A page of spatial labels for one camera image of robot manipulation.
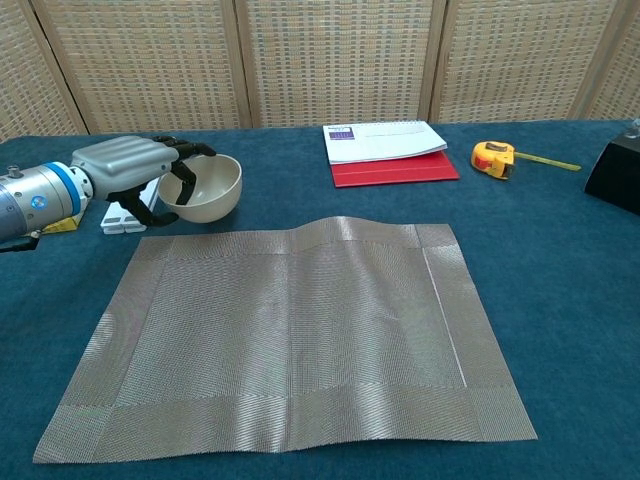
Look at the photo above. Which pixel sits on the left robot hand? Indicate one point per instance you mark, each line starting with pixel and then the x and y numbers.
pixel 120 160

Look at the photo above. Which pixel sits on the beige bowl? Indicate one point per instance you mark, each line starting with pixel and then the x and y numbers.
pixel 215 200

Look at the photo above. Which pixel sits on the gray woven placemat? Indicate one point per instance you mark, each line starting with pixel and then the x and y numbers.
pixel 300 325

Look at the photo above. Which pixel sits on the white folding stand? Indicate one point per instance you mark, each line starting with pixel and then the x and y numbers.
pixel 114 224

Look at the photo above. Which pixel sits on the yellow curry box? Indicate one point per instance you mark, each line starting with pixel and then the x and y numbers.
pixel 65 225

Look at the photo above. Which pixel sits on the woven wood screen panel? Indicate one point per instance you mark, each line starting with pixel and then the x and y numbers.
pixel 25 75
pixel 340 60
pixel 622 75
pixel 145 65
pixel 520 60

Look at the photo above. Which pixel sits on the white desk calendar red base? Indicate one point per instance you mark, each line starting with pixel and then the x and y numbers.
pixel 380 142

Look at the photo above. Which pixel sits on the yellow tape measure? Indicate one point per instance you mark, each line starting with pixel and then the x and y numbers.
pixel 490 157

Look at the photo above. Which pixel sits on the blue tablecloth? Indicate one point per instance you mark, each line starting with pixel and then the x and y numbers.
pixel 550 275

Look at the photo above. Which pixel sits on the black box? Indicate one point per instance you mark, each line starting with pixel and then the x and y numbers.
pixel 617 175

